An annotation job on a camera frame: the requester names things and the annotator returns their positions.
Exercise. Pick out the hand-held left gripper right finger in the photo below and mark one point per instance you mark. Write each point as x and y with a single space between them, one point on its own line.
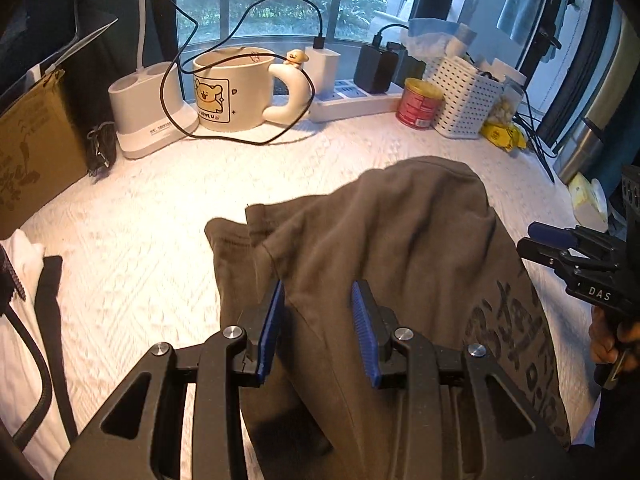
365 337

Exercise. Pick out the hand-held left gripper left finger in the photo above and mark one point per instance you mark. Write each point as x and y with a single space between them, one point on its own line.
270 332

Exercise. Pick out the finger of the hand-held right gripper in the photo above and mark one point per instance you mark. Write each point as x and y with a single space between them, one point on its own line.
550 234
550 257

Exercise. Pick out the dark brown t-shirt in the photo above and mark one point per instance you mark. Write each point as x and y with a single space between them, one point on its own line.
400 240

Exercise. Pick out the person's right hand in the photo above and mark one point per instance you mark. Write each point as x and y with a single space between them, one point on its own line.
602 340

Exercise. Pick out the yellow tissue box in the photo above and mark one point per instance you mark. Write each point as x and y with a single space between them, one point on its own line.
587 200

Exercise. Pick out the stainless steel tumbler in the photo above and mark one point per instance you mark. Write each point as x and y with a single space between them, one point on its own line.
577 155

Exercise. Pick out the yellow snack packet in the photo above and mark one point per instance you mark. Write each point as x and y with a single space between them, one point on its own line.
502 136

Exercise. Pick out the clear snack jar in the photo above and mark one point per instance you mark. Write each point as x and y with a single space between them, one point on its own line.
505 102

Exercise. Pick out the white perforated plastic basket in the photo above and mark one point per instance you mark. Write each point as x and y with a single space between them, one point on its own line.
462 97

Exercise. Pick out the white textured table mat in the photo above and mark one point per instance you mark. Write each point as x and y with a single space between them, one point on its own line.
150 220

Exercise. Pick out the red tin can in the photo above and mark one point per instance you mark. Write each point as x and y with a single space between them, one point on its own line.
419 105

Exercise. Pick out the blue plastic bag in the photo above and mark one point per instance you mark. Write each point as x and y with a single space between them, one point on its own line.
435 35

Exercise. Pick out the white power strip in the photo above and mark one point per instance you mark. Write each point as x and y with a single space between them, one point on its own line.
350 105

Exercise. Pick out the hanging blue cloth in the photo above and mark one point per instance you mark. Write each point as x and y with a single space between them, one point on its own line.
522 0

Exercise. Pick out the cream bear mug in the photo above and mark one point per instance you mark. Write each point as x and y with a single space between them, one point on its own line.
230 95

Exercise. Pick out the black charger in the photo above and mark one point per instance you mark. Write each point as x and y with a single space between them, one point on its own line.
375 67

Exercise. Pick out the white desk lamp base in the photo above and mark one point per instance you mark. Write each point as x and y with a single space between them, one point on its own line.
145 110

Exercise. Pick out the white charger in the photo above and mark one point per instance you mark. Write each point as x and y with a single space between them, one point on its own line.
322 67

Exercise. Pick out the cardboard box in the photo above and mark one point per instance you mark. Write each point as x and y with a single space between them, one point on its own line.
35 155

